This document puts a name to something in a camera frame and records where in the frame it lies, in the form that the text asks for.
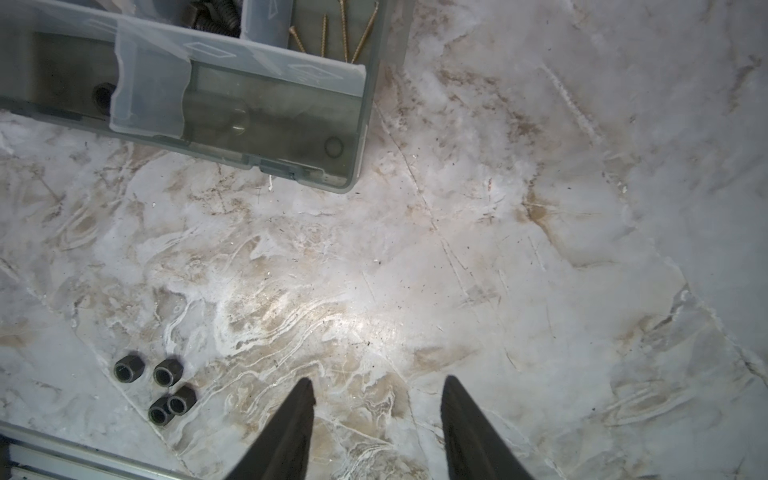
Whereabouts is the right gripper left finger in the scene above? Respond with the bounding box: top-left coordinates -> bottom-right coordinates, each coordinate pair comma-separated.
226,377 -> 316,480

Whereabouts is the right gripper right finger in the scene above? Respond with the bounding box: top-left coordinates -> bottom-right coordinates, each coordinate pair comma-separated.
440,375 -> 533,480

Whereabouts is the black hex nut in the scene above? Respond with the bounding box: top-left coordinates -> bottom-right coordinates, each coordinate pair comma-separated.
113,354 -> 145,383
167,385 -> 197,416
152,358 -> 184,388
148,396 -> 174,427

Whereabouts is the grey plastic organizer box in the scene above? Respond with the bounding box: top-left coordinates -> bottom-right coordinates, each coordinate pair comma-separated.
1,1 -> 393,193

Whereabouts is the aluminium mounting rail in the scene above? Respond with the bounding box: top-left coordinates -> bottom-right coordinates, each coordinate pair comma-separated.
1,422 -> 186,480

